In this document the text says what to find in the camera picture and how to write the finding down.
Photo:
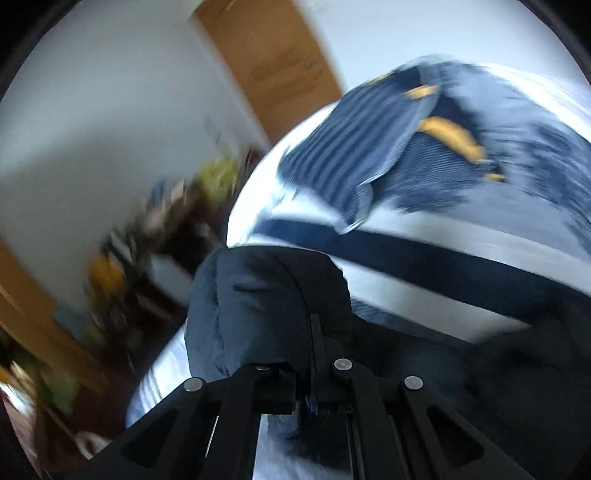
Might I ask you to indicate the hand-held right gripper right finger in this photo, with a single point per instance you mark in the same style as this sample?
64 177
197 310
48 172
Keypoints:
325 369

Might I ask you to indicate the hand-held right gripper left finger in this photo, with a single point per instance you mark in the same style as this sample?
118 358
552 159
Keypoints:
272 392

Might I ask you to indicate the dark navy garment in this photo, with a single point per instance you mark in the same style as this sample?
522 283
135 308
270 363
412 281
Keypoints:
277 304

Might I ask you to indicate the white bed sheet with navy stripe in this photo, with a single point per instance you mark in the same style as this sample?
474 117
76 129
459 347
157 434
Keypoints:
415 272

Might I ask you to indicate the cluttered dark shelf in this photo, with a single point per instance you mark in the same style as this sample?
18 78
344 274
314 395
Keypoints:
157 258

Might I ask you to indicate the blue striped garment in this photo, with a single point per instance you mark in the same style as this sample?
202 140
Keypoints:
415 157

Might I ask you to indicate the wooden furniture edge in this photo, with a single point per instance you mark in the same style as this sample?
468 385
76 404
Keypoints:
41 323

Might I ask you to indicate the wooden door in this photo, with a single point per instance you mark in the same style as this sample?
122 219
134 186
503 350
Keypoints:
272 60

